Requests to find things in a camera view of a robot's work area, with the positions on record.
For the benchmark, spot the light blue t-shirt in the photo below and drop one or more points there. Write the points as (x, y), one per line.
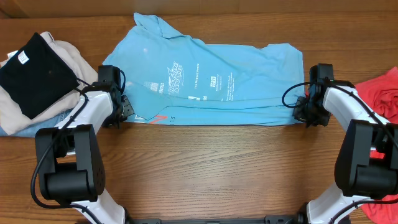
(175, 79)

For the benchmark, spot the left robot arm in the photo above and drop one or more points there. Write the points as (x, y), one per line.
(70, 171)

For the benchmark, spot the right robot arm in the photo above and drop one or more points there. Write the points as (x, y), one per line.
(366, 166)

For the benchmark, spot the folded black shirt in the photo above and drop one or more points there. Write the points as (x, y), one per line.
(36, 77)

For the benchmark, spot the folded blue jeans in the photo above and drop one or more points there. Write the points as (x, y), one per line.
(30, 131)

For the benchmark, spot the red t-shirt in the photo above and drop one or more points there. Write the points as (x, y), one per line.
(381, 95)

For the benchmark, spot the folded beige garment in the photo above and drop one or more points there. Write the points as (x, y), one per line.
(12, 119)

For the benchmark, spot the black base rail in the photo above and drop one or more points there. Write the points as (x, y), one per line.
(269, 219)

